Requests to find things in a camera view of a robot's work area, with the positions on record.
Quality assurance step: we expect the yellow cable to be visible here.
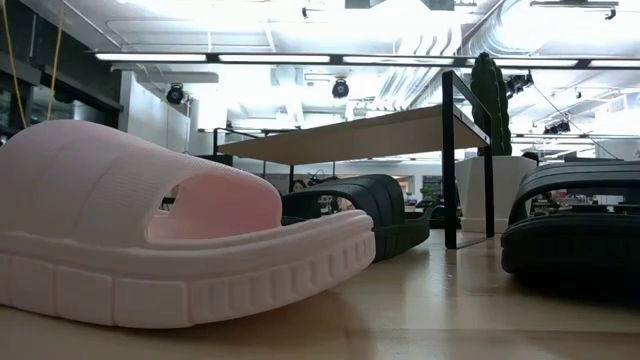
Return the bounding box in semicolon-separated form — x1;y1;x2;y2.
46;0;65;121
0;0;27;129

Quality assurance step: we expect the wooden shelf black metal frame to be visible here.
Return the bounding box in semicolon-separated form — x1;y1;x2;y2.
212;69;496;250

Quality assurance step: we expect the black ridged slide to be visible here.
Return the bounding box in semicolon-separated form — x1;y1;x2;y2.
500;159;640;284
282;173;432;264

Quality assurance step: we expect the green cactus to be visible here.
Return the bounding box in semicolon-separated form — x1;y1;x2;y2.
469;51;513;157

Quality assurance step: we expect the white hexagonal plant pot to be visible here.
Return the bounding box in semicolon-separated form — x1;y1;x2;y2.
453;155;538;234

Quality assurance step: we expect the long ceiling light bar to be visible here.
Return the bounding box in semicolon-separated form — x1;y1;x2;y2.
93;51;640;70

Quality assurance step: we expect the pink foam slide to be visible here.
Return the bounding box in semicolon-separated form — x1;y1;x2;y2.
0;118;377;330

